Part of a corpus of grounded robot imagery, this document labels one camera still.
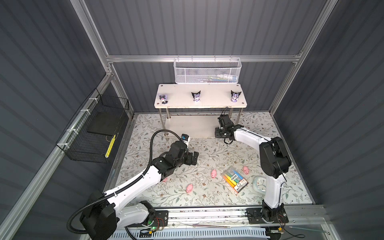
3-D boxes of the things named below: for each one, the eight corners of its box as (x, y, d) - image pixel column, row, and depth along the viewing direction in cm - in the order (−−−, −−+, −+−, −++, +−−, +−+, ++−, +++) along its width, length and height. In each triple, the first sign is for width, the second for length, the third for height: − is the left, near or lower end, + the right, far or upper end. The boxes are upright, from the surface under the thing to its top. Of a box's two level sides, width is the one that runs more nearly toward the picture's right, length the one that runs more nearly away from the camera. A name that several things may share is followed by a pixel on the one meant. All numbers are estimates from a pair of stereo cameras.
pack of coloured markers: (238, 194, 83) (239, 193, 81) (219, 175, 90) (219, 174, 88) (249, 182, 87) (250, 181, 85) (230, 165, 94) (231, 163, 92)
